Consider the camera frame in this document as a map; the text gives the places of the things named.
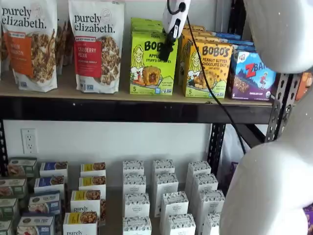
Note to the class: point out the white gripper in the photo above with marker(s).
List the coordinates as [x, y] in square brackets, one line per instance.
[176, 17]

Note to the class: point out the green Bobo's apple pie box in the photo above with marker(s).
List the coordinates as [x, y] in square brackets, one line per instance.
[144, 20]
[146, 73]
[144, 28]

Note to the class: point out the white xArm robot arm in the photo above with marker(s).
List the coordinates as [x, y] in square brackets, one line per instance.
[269, 183]

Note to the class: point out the yellow Bobo's peanut butter box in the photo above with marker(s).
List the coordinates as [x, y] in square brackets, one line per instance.
[195, 27]
[220, 80]
[198, 36]

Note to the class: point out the blue Zbar snack box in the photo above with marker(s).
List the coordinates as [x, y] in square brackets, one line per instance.
[230, 36]
[249, 80]
[242, 43]
[244, 48]

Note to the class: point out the wooden shelf board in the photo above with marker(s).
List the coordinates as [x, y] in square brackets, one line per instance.
[66, 94]

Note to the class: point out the white floral-print pastry box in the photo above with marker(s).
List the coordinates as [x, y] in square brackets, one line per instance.
[181, 225]
[210, 203]
[199, 167]
[134, 184]
[163, 166]
[137, 205]
[166, 183]
[211, 225]
[173, 205]
[133, 167]
[204, 183]
[137, 226]

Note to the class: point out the purple snack box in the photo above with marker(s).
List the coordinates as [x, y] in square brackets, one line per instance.
[234, 169]

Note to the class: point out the yellow-trimmed granola box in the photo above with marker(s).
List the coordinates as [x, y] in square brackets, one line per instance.
[91, 182]
[93, 167]
[80, 222]
[85, 200]

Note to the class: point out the orange snack box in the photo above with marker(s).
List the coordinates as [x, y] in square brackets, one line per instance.
[305, 85]

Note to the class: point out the small blue-trimmed cereal box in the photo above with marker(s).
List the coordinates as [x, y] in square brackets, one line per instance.
[52, 166]
[49, 182]
[45, 203]
[36, 225]

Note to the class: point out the small green-trimmed cereal box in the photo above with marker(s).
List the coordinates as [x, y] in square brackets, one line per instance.
[12, 189]
[22, 169]
[8, 208]
[5, 228]

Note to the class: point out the red-label purely elizabeth granola bag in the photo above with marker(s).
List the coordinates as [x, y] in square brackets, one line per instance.
[95, 49]

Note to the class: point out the white granola bag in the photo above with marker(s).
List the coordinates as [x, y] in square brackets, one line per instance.
[64, 44]

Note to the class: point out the white plastic bag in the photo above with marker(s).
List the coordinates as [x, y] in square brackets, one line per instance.
[231, 147]

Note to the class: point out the orange-label purely elizabeth granola bag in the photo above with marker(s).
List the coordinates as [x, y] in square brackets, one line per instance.
[27, 49]

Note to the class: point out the white organic pantry cartons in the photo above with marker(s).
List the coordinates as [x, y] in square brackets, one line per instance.
[113, 208]

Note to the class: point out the purple package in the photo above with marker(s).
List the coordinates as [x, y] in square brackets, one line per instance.
[308, 218]

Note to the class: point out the black metal shelf rack frame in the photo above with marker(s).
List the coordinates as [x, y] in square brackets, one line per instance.
[122, 110]

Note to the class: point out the white wall power outlet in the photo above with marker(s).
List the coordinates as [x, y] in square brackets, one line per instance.
[29, 142]

